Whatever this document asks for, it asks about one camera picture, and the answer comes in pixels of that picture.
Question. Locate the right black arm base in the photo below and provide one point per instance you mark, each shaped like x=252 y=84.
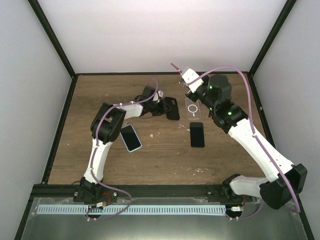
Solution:
x=222 y=193

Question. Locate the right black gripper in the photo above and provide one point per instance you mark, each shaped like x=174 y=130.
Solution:
x=191 y=96

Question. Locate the black phone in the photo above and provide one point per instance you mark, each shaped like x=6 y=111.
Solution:
x=197 y=138

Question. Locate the black phone case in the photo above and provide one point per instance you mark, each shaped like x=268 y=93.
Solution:
x=172 y=112

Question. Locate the grey metal front plate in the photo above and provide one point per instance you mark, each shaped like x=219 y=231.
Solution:
x=259 y=222

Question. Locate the light blue slotted cable duct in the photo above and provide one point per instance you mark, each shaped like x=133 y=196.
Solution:
x=70 y=209

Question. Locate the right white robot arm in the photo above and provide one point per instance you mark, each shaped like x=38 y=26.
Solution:
x=283 y=180

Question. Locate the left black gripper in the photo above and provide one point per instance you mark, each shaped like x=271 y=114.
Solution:
x=162 y=108

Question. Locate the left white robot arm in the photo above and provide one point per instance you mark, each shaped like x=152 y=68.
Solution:
x=106 y=127

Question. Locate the clear magsafe phone case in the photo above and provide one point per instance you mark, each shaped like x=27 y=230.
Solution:
x=192 y=109

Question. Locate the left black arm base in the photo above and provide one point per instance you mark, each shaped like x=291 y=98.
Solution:
x=98 y=194

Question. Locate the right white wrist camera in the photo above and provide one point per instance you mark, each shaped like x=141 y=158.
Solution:
x=191 y=79

